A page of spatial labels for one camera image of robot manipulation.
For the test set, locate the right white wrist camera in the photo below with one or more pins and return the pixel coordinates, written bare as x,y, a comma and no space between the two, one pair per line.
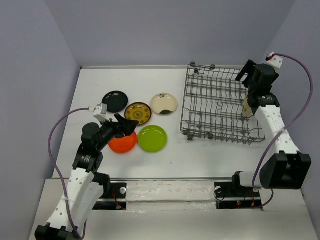
274,60

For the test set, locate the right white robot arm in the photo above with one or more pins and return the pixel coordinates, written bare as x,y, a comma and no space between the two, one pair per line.
282,165

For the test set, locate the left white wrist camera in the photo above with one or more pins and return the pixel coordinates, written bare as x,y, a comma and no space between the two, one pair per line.
99,112

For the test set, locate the cream floral plate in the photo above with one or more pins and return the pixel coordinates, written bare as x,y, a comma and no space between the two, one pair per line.
246,111

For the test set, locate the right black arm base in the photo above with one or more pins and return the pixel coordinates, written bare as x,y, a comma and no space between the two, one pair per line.
230,195

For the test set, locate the green plate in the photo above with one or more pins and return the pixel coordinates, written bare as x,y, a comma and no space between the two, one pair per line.
152,138

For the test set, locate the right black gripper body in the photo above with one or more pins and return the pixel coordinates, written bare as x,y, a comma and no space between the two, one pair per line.
251,89

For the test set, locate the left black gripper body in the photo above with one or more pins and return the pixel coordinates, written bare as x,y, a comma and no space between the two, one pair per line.
109,130

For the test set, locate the orange plate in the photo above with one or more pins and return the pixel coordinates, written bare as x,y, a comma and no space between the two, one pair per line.
123,145

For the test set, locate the cream plate with dark spot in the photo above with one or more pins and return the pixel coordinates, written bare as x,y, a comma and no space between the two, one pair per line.
164,104

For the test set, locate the black plate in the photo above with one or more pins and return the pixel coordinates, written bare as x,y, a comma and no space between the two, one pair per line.
116,101

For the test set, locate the white foam strip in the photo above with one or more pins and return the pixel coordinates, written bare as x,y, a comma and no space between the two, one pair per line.
170,191

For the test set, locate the brown yellow patterned plate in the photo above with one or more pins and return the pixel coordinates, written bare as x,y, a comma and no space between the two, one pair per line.
138,111

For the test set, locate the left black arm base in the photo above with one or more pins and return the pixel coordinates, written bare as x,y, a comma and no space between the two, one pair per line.
114,200

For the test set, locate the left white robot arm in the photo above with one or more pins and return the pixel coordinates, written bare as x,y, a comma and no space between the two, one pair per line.
85,185

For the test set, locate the grey wire dish rack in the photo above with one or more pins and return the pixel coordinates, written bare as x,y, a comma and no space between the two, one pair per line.
213,106

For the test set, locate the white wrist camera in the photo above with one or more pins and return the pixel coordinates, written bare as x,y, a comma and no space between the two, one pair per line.
274,60
99,112

